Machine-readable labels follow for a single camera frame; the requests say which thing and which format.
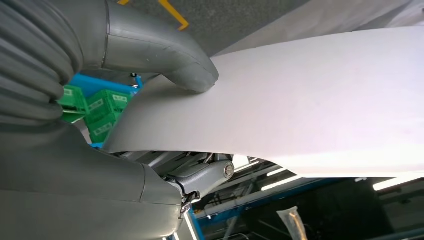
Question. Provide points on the green plastic crate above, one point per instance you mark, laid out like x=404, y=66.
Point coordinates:
x=74, y=101
x=101, y=129
x=109, y=101

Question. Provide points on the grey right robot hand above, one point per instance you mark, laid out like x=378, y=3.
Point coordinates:
x=82, y=192

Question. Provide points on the clear plastic bag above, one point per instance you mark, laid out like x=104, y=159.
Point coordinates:
x=293, y=222

